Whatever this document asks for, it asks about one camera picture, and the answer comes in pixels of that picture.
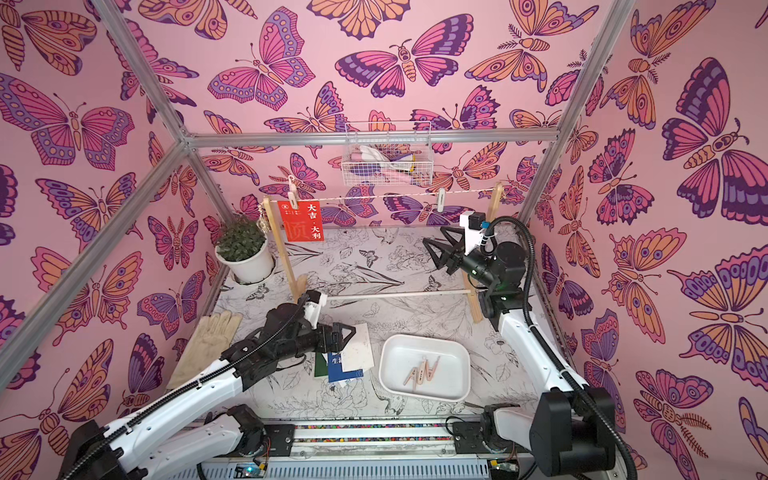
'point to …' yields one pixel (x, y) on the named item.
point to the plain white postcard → (358, 355)
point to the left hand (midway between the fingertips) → (347, 328)
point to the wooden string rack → (470, 290)
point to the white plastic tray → (450, 378)
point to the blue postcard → (335, 370)
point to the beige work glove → (210, 339)
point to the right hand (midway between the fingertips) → (438, 233)
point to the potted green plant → (243, 249)
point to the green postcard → (320, 365)
